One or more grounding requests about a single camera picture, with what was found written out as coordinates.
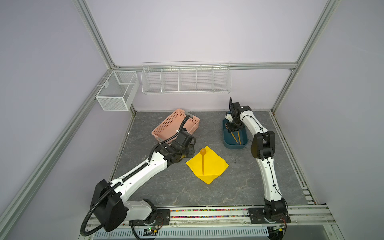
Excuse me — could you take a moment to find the yellow plastic spoon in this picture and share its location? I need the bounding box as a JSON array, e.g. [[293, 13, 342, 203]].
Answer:
[[200, 148, 207, 176]]

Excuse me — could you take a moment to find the yellow paper napkin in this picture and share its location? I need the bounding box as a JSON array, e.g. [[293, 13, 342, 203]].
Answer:
[[186, 146, 229, 185]]

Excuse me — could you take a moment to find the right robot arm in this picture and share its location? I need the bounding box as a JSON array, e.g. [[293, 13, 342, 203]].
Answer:
[[225, 98, 289, 223]]

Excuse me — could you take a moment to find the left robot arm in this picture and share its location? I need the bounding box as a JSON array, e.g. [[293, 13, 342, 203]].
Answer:
[[80, 115, 196, 237]]

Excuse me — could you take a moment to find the yellow plastic knife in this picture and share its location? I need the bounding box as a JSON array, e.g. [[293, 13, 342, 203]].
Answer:
[[237, 131, 242, 145]]

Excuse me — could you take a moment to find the teal plastic tray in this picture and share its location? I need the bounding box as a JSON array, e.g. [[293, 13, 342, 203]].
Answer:
[[222, 119, 248, 150]]

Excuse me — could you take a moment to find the pink plastic basket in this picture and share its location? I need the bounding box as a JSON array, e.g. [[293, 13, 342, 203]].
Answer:
[[152, 109, 200, 142]]

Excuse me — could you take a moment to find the white wire wall rack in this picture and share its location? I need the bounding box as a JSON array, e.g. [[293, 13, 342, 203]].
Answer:
[[142, 61, 232, 94]]

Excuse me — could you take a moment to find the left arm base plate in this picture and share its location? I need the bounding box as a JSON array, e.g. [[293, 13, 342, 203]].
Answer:
[[132, 209, 171, 226]]

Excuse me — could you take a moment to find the white mesh wall box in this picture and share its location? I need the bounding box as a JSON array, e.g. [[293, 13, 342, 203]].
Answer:
[[96, 71, 140, 112]]

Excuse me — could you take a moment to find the white vented cable duct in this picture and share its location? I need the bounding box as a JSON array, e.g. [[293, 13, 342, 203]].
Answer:
[[92, 226, 269, 240]]

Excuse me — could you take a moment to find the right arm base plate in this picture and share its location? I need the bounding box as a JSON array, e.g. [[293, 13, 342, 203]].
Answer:
[[247, 208, 291, 224]]

